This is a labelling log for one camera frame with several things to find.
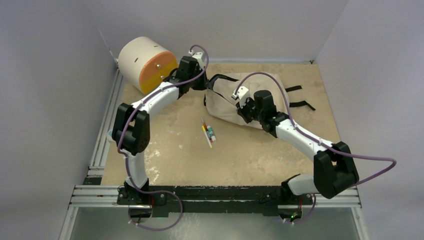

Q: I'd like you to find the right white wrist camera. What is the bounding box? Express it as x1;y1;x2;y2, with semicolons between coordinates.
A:
231;86;250;108

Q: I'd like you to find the yellow marker pen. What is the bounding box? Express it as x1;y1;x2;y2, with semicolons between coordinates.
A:
201;125;213;149

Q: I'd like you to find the beige canvas backpack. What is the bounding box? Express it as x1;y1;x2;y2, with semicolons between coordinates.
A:
204;72;315;130

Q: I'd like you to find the round white drawer cabinet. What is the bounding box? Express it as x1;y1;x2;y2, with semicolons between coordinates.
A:
117;36;178;95

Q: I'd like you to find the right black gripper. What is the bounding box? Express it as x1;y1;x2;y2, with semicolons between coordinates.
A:
236;96;265;125

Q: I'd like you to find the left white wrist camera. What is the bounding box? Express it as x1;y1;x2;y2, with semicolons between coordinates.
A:
189;50;208;69

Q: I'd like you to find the green white glue stick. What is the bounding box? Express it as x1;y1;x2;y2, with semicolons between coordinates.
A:
207;125;217;142

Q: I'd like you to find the red orange pen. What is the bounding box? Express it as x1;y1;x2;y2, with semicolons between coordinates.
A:
201;117;213;143

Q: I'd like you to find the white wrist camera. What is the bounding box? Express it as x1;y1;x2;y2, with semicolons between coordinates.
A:
231;86;250;108
189;50;208;69

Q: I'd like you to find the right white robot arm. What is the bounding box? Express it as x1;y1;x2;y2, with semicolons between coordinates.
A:
232;87;360;204

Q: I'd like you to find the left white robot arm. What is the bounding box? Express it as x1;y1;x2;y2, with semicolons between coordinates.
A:
111;52;209;205

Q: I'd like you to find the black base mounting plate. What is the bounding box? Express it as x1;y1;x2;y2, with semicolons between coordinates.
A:
117;184;313;218

